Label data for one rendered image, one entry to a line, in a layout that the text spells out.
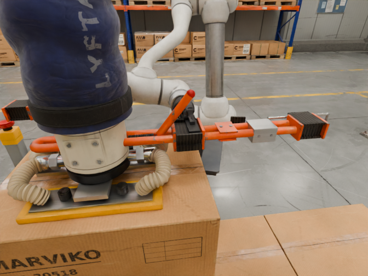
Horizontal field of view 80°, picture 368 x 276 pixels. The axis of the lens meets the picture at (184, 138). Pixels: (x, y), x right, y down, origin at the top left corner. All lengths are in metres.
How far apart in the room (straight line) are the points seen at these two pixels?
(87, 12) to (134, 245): 0.50
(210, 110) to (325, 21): 10.20
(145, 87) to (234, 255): 0.82
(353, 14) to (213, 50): 10.91
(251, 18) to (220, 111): 8.55
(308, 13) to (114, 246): 10.58
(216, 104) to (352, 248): 0.94
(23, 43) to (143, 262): 0.55
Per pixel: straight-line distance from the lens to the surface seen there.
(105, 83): 0.48
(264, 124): 0.67
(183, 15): 1.16
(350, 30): 12.09
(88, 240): 0.60
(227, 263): 1.12
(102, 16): 0.49
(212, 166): 1.24
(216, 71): 1.24
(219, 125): 0.64
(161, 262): 0.67
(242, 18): 9.57
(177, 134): 0.56
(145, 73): 0.87
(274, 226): 1.29
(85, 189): 0.61
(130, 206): 0.57
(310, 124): 0.70
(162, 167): 0.57
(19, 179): 0.67
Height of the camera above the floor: 1.50
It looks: 30 degrees down
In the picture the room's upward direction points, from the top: straight up
